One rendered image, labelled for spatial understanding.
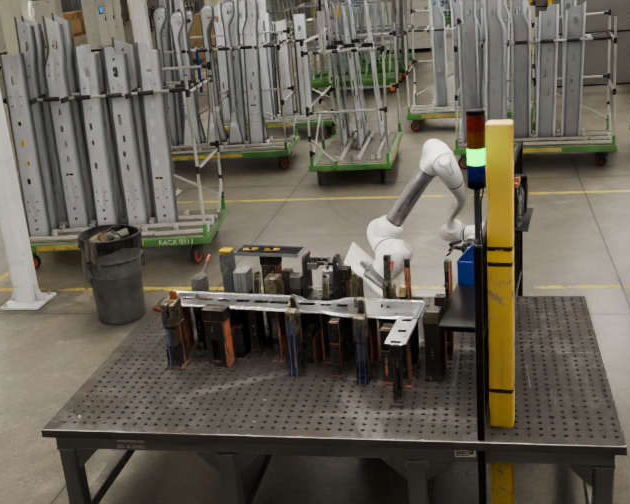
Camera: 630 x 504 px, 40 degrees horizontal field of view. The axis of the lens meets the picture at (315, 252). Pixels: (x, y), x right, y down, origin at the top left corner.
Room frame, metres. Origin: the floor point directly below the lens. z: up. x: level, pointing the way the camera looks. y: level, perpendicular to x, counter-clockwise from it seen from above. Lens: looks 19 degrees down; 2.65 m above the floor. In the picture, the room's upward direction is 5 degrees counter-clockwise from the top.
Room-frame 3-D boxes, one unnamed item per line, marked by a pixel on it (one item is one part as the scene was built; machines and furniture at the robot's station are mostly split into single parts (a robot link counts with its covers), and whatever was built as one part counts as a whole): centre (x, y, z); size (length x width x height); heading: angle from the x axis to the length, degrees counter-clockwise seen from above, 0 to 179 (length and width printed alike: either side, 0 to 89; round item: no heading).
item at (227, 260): (4.58, 0.49, 0.92); 0.08 x 0.08 x 0.44; 71
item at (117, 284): (6.60, 1.61, 0.36); 0.54 x 0.50 x 0.73; 168
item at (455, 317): (4.00, -0.78, 1.01); 0.90 x 0.22 x 0.03; 161
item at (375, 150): (11.07, -0.68, 0.88); 1.91 x 1.00 x 1.76; 169
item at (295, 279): (4.30, 0.10, 0.89); 0.13 x 0.11 x 0.38; 161
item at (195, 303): (4.10, 0.16, 1.00); 1.38 x 0.22 x 0.02; 71
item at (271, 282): (4.31, 0.24, 0.89); 0.13 x 0.11 x 0.38; 161
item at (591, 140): (10.71, -2.85, 0.88); 1.91 x 1.00 x 1.76; 75
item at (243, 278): (4.37, 0.39, 0.90); 0.13 x 0.10 x 0.41; 161
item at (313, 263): (4.27, -0.03, 0.94); 0.18 x 0.13 x 0.49; 71
